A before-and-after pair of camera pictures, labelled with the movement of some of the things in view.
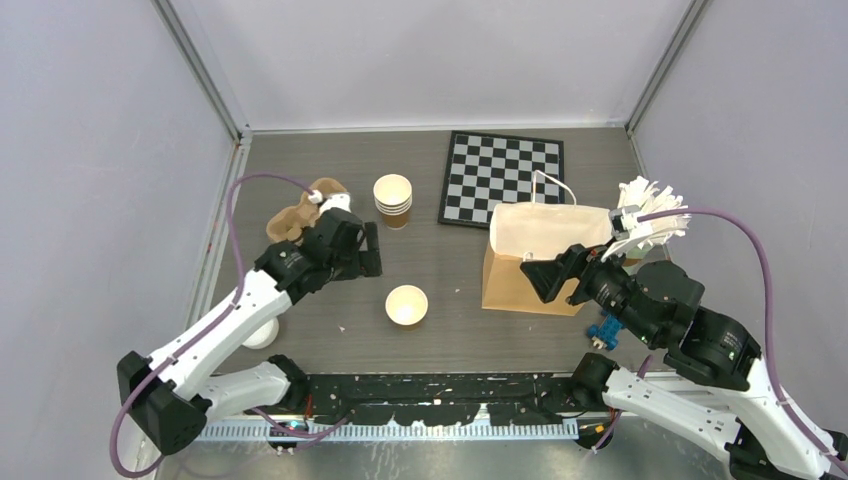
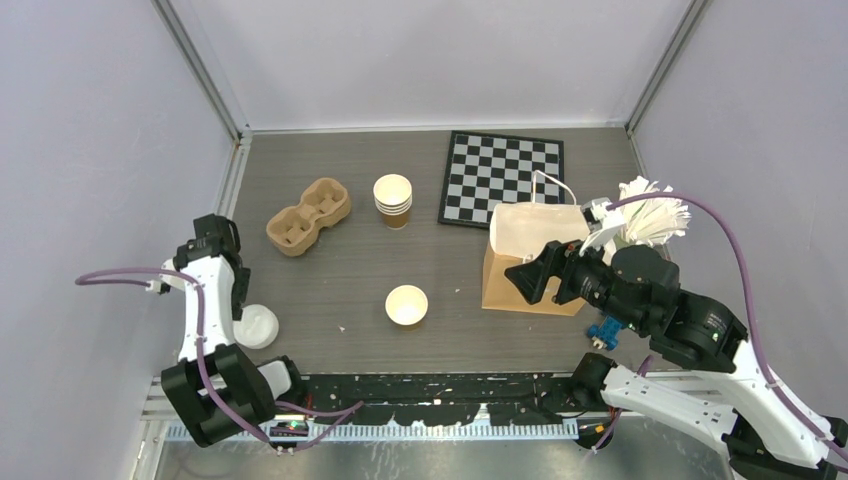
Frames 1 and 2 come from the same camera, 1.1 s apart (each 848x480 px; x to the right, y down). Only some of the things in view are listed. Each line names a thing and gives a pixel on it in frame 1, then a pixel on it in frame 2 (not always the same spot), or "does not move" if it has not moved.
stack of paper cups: (392, 194) does not move
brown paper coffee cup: (406, 305) does not move
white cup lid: (263, 336) does not move
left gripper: (365, 261) -> (240, 294)
